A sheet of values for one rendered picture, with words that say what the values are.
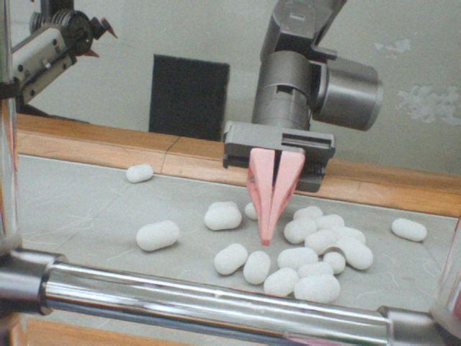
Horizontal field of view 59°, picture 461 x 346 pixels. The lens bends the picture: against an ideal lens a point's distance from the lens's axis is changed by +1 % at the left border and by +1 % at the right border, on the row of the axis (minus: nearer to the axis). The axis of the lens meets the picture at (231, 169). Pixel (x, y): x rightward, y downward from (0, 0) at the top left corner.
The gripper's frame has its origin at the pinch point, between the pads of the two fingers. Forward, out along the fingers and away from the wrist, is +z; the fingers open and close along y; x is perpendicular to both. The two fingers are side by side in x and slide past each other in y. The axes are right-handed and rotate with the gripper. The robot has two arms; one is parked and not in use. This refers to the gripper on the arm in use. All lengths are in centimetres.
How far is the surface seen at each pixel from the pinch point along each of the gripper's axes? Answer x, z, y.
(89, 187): 7.9, -5.7, -19.8
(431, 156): 157, -128, 96
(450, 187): 12.9, -15.7, 23.5
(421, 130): 147, -137, 87
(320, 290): -3.7, 5.1, 4.0
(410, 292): 0.4, 2.8, 12.0
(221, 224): 2.9, -1.5, -4.2
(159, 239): -0.7, 2.2, -8.8
